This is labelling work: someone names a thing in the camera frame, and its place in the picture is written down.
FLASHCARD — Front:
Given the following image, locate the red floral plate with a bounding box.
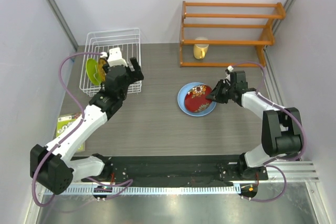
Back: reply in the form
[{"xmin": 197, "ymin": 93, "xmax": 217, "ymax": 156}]
[{"xmin": 184, "ymin": 84, "xmax": 212, "ymax": 113}]

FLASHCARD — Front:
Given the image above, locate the brown patterned plate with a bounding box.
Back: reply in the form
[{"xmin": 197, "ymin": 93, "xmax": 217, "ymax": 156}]
[{"xmin": 98, "ymin": 58, "xmax": 107, "ymax": 82}]

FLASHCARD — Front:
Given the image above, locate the lime green plate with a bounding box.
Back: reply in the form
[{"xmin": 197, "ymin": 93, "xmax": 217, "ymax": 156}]
[{"xmin": 86, "ymin": 58, "xmax": 102, "ymax": 86}]

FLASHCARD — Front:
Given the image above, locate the light blue plate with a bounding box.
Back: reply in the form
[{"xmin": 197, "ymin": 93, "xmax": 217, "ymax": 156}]
[{"xmin": 177, "ymin": 82, "xmax": 216, "ymax": 117}]

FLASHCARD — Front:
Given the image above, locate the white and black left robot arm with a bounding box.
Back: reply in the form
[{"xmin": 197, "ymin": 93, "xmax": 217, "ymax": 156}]
[{"xmin": 30, "ymin": 57, "xmax": 144, "ymax": 195}]

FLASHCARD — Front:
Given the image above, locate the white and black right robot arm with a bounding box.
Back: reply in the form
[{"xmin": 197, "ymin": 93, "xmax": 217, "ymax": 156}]
[{"xmin": 206, "ymin": 67, "xmax": 304, "ymax": 180}]

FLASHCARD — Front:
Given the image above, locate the yellow mug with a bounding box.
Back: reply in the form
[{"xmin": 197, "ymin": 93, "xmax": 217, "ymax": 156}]
[{"xmin": 193, "ymin": 43, "xmax": 209, "ymax": 60}]

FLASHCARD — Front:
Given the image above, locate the orange wooden shelf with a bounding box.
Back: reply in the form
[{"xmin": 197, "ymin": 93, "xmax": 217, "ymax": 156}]
[{"xmin": 179, "ymin": 1, "xmax": 286, "ymax": 67}]

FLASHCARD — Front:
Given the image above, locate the green instruction card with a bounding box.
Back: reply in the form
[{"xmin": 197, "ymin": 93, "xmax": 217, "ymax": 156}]
[{"xmin": 56, "ymin": 113, "xmax": 81, "ymax": 137}]

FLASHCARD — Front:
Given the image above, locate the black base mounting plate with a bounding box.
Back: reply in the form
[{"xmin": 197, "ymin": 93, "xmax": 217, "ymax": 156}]
[{"xmin": 94, "ymin": 155, "xmax": 268, "ymax": 188}]

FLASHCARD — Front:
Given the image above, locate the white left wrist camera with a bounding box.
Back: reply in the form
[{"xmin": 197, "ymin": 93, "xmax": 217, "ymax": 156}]
[{"xmin": 100, "ymin": 47, "xmax": 128, "ymax": 67}]

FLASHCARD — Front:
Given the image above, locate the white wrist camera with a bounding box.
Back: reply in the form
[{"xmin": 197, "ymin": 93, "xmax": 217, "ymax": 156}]
[
  {"xmin": 225, "ymin": 66, "xmax": 234, "ymax": 82},
  {"xmin": 100, "ymin": 47, "xmax": 128, "ymax": 67}
]

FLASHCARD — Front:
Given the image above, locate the white wire dish rack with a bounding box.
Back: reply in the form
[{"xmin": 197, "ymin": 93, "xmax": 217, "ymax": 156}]
[{"xmin": 79, "ymin": 28, "xmax": 141, "ymax": 97}]

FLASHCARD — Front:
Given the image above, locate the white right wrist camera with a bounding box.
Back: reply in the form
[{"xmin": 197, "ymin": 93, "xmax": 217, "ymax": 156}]
[{"xmin": 225, "ymin": 66, "xmax": 234, "ymax": 82}]

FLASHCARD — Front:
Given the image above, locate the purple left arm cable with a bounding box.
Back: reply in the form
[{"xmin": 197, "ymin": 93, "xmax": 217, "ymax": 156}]
[{"xmin": 31, "ymin": 52, "xmax": 134, "ymax": 208}]

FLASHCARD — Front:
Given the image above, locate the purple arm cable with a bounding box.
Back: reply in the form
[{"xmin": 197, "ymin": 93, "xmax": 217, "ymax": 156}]
[
  {"xmin": 31, "ymin": 52, "xmax": 134, "ymax": 208},
  {"xmin": 230, "ymin": 62, "xmax": 305, "ymax": 203}
]

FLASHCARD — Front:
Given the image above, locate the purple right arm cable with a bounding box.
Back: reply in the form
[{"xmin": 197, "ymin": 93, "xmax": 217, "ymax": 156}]
[{"xmin": 230, "ymin": 62, "xmax": 305, "ymax": 203}]

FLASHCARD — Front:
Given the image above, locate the white slotted cable duct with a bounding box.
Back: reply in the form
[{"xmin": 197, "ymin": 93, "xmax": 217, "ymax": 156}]
[{"xmin": 61, "ymin": 184, "xmax": 241, "ymax": 196}]

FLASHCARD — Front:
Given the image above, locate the aluminium frame rail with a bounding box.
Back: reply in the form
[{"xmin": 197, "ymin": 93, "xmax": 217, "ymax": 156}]
[{"xmin": 267, "ymin": 161, "xmax": 319, "ymax": 183}]

